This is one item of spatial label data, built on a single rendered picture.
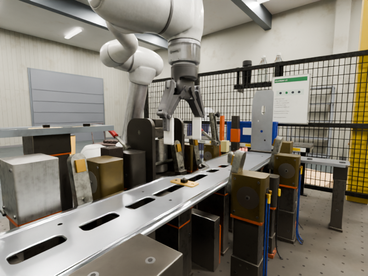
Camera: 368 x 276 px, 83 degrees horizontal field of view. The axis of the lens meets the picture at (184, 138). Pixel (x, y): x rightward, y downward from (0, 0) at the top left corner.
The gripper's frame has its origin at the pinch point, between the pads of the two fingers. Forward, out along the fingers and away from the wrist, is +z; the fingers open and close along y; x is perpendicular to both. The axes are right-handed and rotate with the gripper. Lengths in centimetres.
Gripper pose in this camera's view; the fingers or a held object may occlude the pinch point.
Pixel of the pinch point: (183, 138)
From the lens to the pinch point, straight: 60.1
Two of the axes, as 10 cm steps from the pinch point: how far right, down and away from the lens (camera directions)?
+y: -5.9, 0.9, -8.0
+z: 0.0, 9.9, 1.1
